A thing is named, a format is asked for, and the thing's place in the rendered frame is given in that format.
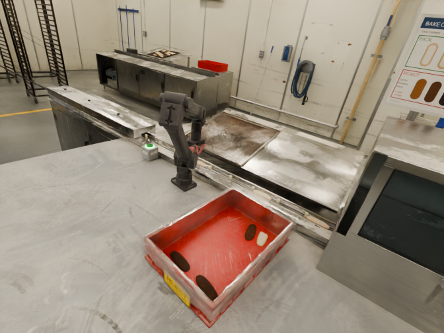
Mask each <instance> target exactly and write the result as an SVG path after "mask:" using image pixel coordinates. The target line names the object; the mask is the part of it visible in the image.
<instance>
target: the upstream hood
mask: <svg viewBox="0 0 444 333"><path fill-rule="evenodd" d="M46 89H47V90H48V94H50V95H52V96H54V97H56V98H58V99H60V100H62V101H64V102H65V103H67V104H69V105H71V106H73V107H75V108H77V109H79V110H81V111H82V112H84V113H86V114H88V115H90V116H92V117H94V118H96V119H98V120H100V121H101V122H104V123H105V124H108V125H109V126H112V127H113V128H116V129H117V130H119V131H121V132H123V133H125V134H127V135H129V136H131V137H133V138H136V137H141V134H142V133H145V132H148V131H150V133H154V134H156V130H155V127H156V124H153V123H151V122H148V121H147V120H144V119H142V118H140V117H138V116H135V115H133V114H130V113H129V112H126V111H124V110H122V109H120V108H117V107H115V106H112V105H111V104H109V103H106V102H104V101H102V100H99V99H97V98H95V97H93V96H91V95H88V94H86V93H84V92H81V91H79V90H77V89H74V88H73V87H70V86H68V85H66V86H57V87H46Z"/></svg>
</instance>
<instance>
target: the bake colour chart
mask: <svg viewBox="0 0 444 333"><path fill-rule="evenodd" d="M382 104H387V105H390V106H395V107H399V108H403V109H407V110H412V111H415V112H420V113H423V114H429V115H432V116H437V117H440V118H444V15H442V14H427V13H423V15H422V17H421V19H420V21H419V23H418V25H417V28H416V30H415V32H414V35H413V37H412V39H411V41H410V43H409V45H408V47H407V49H406V52H405V54H404V56H403V58H402V61H401V62H400V65H399V67H398V69H397V71H396V73H395V76H394V78H393V80H392V82H391V84H390V87H389V88H388V91H387V93H386V95H385V97H384V100H383V102H382Z"/></svg>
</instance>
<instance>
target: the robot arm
mask: <svg viewBox="0 0 444 333"><path fill-rule="evenodd" d="M159 102H160V104H161V110H160V114H159V121H158V124H159V126H162V127H164V128H165V129H166V131H167V132H168V134H169V137H170V139H171V141H172V144H173V145H174V148H175V152H174V155H173V157H174V165H175V166H177V167H176V171H177V174H176V177H174V178H171V182H172V183H173V184H174V185H175V186H177V187H178V188H180V189H181V190H182V191H184V192H187V191H188V190H191V189H192V188H195V187H197V183H196V182H194V181H193V180H192V171H191V169H195V168H196V165H197V162H198V155H197V154H195V153H193V152H194V149H195V147H192V145H195V144H196V149H197V153H198V154H200V153H201V151H202V149H203V148H204V147H205V145H206V142H205V139H204V138H202V137H201V134H202V127H203V126H204V124H205V122H206V120H205V113H206V109H205V107H204V106H200V105H198V104H196V103H195V102H194V99H192V98H190V97H188V96H187V94H181V93H177V92H169V91H165V93H161V94H160V96H159ZM172 109H174V110H172ZM185 113H187V114H188V115H189V118H191V119H194V120H192V126H191V136H190V138H189V139H186V136H185V133H184V129H183V127H182V120H183V117H184V114H185ZM200 145H201V146H202V147H201V149H200V151H199V146H200Z"/></svg>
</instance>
